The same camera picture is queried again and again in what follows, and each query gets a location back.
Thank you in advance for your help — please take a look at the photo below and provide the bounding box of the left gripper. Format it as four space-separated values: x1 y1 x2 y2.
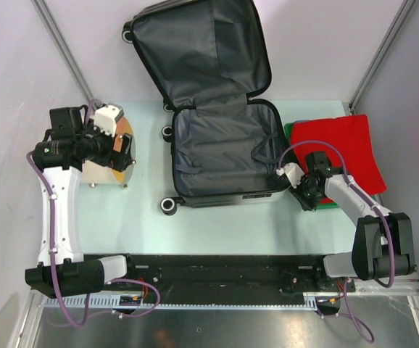
78 117 133 172

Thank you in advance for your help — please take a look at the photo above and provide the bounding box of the beige drum with orange lid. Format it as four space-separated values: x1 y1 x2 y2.
82 115 138 190

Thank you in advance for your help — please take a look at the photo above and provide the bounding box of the green plastic tray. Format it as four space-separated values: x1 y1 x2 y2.
283 121 381 212

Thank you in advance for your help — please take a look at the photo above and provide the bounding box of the red cloth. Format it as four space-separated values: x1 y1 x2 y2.
284 115 387 196

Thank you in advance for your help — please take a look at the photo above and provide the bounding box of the white black space suitcase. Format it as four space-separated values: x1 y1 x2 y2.
122 1 289 215

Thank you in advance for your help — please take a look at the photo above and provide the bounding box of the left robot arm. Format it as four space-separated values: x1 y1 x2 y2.
25 104 138 299

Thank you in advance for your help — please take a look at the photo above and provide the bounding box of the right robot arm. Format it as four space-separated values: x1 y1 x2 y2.
291 152 415 291

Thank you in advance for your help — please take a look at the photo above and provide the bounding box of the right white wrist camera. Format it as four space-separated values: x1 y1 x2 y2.
275 162 305 189

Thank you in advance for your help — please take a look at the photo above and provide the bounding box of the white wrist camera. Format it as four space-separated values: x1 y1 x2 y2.
94 104 124 138
275 162 305 189

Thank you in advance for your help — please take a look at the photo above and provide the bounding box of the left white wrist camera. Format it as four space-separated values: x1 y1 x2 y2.
94 104 124 138

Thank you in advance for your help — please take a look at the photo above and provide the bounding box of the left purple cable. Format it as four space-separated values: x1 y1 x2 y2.
27 98 160 329

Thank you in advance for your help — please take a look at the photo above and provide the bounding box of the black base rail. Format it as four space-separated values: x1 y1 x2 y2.
75 252 357 315

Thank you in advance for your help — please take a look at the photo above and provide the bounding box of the grey slotted cable duct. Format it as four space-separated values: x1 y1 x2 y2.
41 292 319 310

